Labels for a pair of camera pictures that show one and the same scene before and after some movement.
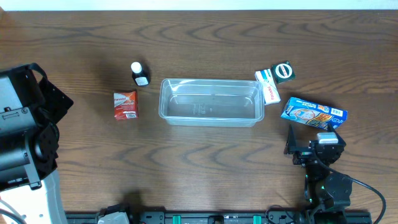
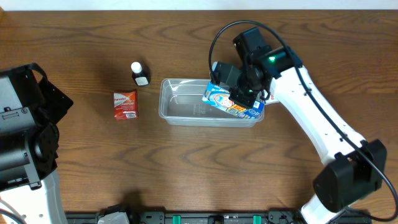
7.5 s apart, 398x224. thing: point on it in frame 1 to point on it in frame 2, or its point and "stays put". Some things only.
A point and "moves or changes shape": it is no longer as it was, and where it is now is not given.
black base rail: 126,216 stays put
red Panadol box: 125,105 stays put
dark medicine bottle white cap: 140,76 stays put
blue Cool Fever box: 314,114 moves or changes shape
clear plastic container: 214,103 stays put
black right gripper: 306,150 to 241,99
